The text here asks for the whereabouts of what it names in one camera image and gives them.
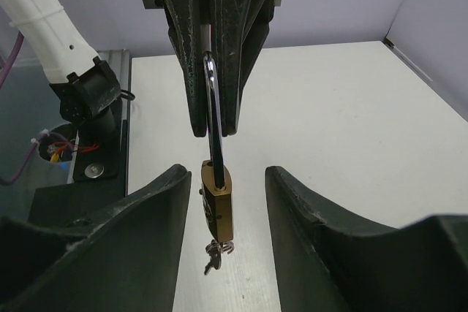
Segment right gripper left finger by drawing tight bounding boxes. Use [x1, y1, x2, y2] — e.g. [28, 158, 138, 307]
[1, 164, 192, 311]

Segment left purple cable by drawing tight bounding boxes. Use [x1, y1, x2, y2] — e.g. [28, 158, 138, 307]
[0, 30, 48, 186]

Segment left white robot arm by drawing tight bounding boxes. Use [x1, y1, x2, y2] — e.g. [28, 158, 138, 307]
[1, 0, 279, 144]

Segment padlock small keys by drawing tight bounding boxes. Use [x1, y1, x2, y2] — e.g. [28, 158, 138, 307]
[203, 240, 235, 275]

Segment long-shackle brass padlock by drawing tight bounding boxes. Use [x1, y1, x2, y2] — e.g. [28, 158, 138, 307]
[200, 51, 233, 243]

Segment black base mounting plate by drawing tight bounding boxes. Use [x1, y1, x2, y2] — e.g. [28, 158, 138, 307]
[28, 100, 129, 227]

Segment aluminium frame rail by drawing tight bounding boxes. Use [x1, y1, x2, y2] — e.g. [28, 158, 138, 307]
[98, 49, 132, 197]

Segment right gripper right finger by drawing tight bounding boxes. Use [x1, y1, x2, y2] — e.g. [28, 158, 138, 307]
[265, 166, 467, 311]

